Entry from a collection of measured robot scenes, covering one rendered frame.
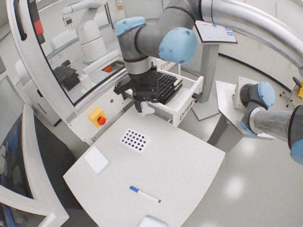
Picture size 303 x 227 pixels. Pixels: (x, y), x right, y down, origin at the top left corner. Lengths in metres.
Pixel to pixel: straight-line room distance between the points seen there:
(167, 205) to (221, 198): 0.94
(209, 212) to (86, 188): 1.12
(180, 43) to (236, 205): 1.47
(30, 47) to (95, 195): 0.63
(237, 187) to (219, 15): 1.45
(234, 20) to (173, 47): 0.14
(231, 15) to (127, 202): 0.65
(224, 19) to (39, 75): 0.54
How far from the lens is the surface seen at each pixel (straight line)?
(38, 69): 0.48
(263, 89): 0.61
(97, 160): 0.62
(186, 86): 0.71
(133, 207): 0.54
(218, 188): 1.39
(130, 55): 0.31
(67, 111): 0.55
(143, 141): 0.55
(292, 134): 0.31
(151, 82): 0.37
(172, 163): 0.54
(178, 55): 0.21
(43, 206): 0.58
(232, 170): 1.48
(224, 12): 0.26
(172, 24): 0.24
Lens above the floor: 1.28
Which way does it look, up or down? 50 degrees down
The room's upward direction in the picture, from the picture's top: 11 degrees counter-clockwise
